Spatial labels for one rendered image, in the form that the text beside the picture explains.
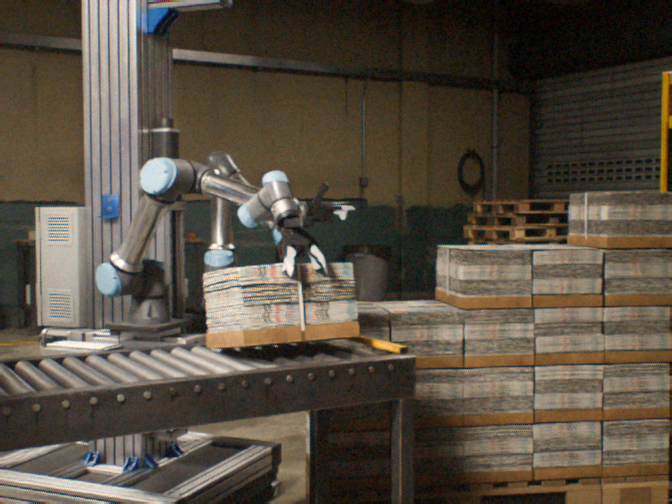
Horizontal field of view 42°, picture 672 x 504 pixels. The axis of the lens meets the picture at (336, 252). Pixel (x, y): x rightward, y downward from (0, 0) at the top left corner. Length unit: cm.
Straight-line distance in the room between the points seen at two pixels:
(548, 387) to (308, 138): 753
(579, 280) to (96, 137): 197
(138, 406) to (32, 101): 762
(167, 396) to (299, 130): 862
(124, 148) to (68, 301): 63
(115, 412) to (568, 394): 201
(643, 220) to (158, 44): 204
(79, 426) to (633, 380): 232
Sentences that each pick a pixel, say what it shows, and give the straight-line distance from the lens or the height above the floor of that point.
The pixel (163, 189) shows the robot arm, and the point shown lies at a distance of 287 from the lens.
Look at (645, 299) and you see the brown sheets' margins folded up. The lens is 371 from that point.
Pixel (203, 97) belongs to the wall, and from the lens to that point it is 1020.
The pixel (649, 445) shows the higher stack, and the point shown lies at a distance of 384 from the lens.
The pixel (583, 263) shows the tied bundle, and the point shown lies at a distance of 359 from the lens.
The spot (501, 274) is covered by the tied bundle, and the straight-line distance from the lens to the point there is 347.
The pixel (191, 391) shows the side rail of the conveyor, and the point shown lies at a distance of 224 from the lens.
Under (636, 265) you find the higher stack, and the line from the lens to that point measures 368.
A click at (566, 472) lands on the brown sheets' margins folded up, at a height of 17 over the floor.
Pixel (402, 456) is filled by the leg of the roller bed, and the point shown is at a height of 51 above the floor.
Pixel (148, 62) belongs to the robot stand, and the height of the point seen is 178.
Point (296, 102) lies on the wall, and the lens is 1070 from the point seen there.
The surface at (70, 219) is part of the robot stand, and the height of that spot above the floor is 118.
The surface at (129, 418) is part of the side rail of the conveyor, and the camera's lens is 220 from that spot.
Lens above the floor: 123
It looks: 3 degrees down
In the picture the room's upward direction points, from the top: straight up
